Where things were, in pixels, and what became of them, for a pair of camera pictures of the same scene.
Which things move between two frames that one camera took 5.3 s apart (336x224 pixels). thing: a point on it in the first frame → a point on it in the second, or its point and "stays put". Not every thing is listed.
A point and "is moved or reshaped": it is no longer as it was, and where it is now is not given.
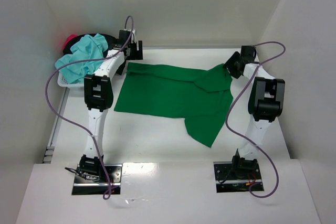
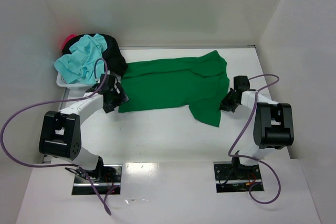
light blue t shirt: x=86 y=59 stays put
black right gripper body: x=233 y=64 → x=227 y=103
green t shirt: x=202 y=96 is moved or reshaped
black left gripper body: x=137 y=51 → x=119 y=97
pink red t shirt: x=70 y=36 stays put
